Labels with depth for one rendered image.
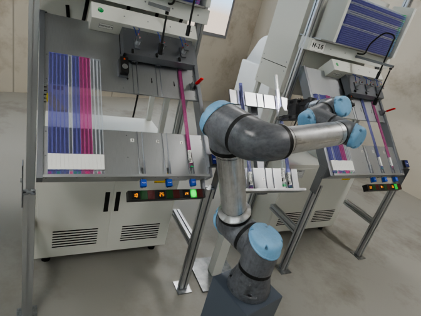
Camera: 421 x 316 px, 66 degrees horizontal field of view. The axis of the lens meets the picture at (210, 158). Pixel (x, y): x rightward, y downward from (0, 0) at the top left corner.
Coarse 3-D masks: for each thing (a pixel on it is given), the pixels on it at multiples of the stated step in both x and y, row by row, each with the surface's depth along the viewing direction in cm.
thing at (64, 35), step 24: (48, 24) 134; (72, 24) 139; (48, 48) 131; (72, 48) 136; (96, 48) 141; (144, 72) 148; (168, 72) 154; (192, 72) 161; (168, 96) 150; (192, 96) 157
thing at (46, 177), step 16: (48, 176) 114; (64, 176) 116; (80, 176) 119; (96, 176) 121; (112, 176) 124; (128, 176) 127; (144, 176) 130; (160, 176) 133; (176, 176) 137; (192, 176) 141; (208, 176) 144
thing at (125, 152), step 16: (112, 144) 130; (128, 144) 134; (144, 144) 137; (160, 144) 140; (176, 144) 144; (192, 144) 148; (112, 160) 128; (128, 160) 131; (144, 160) 134; (160, 160) 138; (176, 160) 142; (192, 160) 145
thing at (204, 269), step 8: (224, 240) 180; (216, 248) 186; (224, 248) 183; (216, 256) 186; (224, 256) 186; (200, 264) 197; (208, 264) 198; (216, 264) 187; (224, 264) 202; (200, 272) 191; (208, 272) 192; (216, 272) 190; (200, 280) 185; (208, 280) 186; (208, 288) 181
